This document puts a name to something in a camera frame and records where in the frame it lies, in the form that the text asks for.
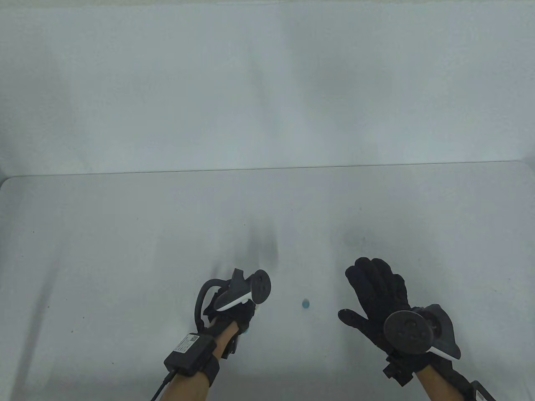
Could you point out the person's left hand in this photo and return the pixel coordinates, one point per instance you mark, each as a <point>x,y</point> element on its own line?
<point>234,317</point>

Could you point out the white and grey right controller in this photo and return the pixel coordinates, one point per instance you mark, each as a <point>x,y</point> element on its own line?
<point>407,332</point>

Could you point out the white and grey left controller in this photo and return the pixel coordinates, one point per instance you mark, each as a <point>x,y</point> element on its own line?
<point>238,292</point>

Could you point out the black glove sensor module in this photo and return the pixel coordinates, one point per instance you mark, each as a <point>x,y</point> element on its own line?
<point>399,371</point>
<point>232,348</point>

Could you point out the person's right hand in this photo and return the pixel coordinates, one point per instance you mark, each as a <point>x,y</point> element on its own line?
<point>376,284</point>

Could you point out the white and grey controller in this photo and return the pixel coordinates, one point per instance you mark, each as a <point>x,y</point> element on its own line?
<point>238,292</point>
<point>407,332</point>

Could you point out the person's right forearm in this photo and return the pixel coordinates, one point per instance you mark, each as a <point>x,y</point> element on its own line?
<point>436,388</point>

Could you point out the person's left forearm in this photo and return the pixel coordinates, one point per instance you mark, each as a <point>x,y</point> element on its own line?
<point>225,338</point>

